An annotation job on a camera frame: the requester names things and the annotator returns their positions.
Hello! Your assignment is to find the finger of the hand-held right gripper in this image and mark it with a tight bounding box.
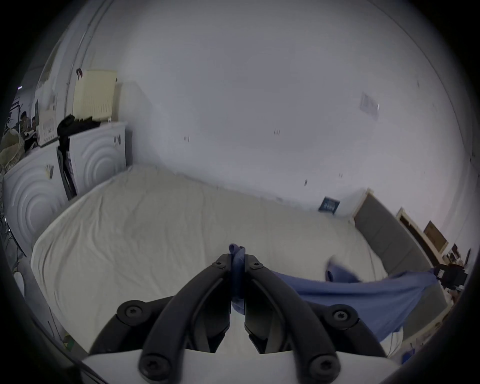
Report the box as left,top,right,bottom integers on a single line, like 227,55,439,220
435,263,469,290

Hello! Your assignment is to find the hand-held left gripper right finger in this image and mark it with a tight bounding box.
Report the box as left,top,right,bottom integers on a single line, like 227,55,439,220
244,254,387,383

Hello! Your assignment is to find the blue shirt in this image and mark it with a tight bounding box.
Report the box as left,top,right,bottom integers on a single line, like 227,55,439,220
229,243,440,343

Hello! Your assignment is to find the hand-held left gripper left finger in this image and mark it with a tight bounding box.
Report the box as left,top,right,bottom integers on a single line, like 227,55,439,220
89,254,233,383

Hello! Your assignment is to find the group of people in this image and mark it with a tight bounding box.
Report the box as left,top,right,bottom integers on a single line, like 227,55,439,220
17,111,39,145

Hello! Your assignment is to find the cream slatted panel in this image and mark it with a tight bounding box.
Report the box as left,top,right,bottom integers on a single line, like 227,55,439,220
72,69,118,122

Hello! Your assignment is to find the white washing machine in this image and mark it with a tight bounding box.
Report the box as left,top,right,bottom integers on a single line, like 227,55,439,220
56,115,129,200
0,131,74,257

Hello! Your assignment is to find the grey padded headboard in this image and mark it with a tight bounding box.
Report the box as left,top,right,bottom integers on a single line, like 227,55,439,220
352,188,452,340

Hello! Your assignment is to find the bed with beige sheet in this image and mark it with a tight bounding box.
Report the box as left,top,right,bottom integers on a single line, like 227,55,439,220
30,164,406,361

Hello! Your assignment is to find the wooden framed board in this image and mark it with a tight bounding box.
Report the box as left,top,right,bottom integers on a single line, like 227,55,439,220
397,207,449,265

